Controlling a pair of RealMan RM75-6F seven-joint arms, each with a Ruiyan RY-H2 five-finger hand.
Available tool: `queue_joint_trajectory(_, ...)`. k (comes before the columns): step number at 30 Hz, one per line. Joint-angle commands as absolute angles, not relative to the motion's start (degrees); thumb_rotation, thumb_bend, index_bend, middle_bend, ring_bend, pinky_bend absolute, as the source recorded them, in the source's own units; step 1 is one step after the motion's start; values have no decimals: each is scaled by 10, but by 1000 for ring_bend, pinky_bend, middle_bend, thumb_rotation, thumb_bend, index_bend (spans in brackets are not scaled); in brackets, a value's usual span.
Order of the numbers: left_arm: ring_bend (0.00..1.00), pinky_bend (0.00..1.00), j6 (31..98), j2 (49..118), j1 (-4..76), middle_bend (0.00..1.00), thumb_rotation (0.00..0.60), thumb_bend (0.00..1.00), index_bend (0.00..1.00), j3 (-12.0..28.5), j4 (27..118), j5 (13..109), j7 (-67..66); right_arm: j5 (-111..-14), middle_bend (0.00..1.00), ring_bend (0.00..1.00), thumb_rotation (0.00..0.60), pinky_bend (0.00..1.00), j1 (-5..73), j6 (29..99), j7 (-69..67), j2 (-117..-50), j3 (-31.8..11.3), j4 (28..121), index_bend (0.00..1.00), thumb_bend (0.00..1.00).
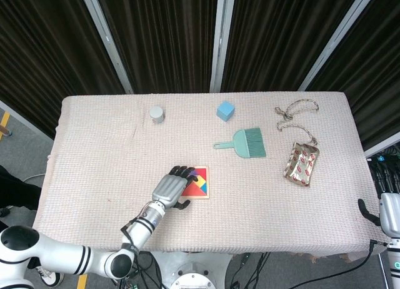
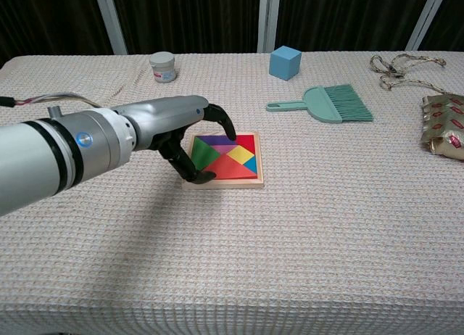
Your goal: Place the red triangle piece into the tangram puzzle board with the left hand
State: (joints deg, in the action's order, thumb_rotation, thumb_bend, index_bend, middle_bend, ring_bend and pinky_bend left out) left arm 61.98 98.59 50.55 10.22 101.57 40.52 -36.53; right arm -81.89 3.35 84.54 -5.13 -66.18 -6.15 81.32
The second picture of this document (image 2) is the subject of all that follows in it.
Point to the gold foil snack bag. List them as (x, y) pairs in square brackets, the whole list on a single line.
[(444, 128)]

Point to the yellow square puzzle piece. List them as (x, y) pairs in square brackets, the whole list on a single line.
[(240, 155)]

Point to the purple parallelogram puzzle piece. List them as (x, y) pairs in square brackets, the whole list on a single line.
[(214, 140)]

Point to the beige waffle tablecloth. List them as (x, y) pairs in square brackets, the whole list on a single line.
[(290, 240)]

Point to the dark pleated curtain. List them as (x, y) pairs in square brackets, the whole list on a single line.
[(453, 19), (188, 16), (344, 16), (47, 16)]

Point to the white metal frame post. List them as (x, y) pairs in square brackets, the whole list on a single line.
[(110, 23), (268, 19), (427, 19)]

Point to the green triangular puzzle piece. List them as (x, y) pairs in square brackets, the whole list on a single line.
[(203, 153)]

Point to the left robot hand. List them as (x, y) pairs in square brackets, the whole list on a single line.
[(163, 114)]

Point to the light blue foam cube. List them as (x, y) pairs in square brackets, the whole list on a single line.
[(284, 63)]

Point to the red triangle puzzle piece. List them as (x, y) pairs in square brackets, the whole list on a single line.
[(246, 142)]

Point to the pink triangle puzzle piece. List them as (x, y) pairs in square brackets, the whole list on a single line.
[(225, 150)]

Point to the wooden tangram tray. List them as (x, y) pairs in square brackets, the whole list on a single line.
[(239, 183)]

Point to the grey lidded jar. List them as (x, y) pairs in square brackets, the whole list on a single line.
[(163, 68)]

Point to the teal hand brush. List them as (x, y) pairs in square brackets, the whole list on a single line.
[(326, 106)]

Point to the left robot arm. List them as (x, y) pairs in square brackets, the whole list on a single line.
[(36, 157)]

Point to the blue triangle puzzle piece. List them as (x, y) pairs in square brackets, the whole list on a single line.
[(251, 165)]

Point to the orange triangle puzzle piece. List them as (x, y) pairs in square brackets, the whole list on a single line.
[(228, 170)]

